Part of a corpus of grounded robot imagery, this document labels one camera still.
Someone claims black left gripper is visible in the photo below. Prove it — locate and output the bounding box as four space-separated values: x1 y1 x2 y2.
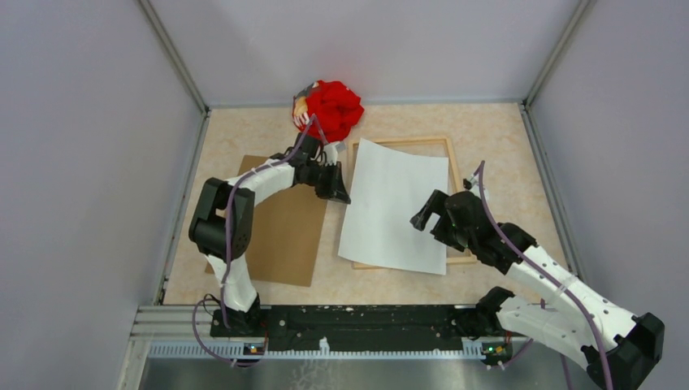
305 160 351 204

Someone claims printed colour photo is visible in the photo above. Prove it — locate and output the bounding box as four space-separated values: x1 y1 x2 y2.
337 137 450 276

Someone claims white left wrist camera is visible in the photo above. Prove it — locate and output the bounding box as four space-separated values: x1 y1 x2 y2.
323 141 346 165

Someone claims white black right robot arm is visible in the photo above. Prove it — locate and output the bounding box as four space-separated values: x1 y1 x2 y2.
410 190 665 389

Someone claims aluminium rail front edge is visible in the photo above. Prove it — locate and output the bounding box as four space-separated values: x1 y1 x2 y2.
115 304 642 390

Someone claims red crumpled cloth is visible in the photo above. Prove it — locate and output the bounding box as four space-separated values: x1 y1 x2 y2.
292 80 365 143

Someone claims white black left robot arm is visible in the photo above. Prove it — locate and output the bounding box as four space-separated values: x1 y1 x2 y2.
188 134 350 336

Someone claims brown cardboard backing board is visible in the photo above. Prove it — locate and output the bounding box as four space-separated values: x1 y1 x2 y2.
188 177 327 288

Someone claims light wooden picture frame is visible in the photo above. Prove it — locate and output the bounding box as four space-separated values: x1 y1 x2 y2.
345 136 479 271

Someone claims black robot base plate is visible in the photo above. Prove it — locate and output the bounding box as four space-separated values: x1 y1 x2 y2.
210 304 531 339

